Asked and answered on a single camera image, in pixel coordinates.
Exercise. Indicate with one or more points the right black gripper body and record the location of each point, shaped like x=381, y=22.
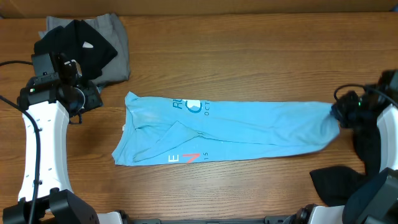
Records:
x=354, y=112

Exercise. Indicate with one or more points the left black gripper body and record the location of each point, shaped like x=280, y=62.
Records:
x=87, y=97

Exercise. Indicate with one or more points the light blue printed t-shirt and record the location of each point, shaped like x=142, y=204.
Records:
x=170, y=131

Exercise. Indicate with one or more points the black t-shirt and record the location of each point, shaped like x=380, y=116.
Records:
x=336, y=184

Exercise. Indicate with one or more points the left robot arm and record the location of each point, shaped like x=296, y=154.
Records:
x=50, y=99

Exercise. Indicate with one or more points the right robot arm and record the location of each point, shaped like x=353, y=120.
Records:
x=351, y=197

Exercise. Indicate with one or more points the folded black garment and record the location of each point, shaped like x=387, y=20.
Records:
x=79, y=41

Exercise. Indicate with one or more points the folded grey garment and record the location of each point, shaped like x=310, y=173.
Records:
x=111, y=28

